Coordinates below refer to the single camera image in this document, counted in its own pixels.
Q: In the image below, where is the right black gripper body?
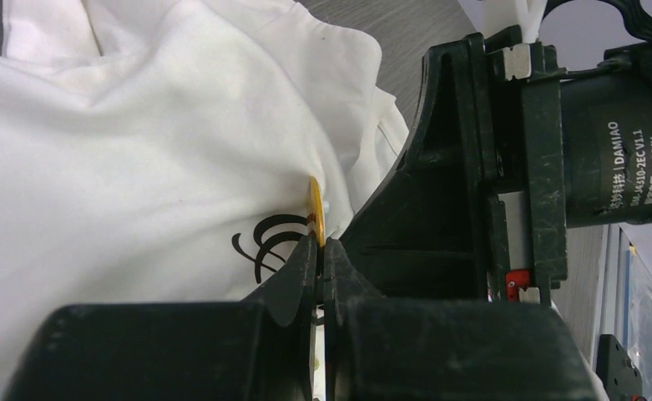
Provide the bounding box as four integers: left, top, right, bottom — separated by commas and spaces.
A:
469, 26, 652, 303

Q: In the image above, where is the white floral t-shirt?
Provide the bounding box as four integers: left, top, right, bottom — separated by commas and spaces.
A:
0, 1, 409, 398

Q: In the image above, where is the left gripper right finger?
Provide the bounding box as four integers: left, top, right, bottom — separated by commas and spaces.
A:
323, 239, 599, 400

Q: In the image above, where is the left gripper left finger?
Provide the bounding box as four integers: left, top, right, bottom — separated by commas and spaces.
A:
3, 235, 319, 400

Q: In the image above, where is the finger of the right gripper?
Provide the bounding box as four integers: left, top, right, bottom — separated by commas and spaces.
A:
341, 33, 494, 299

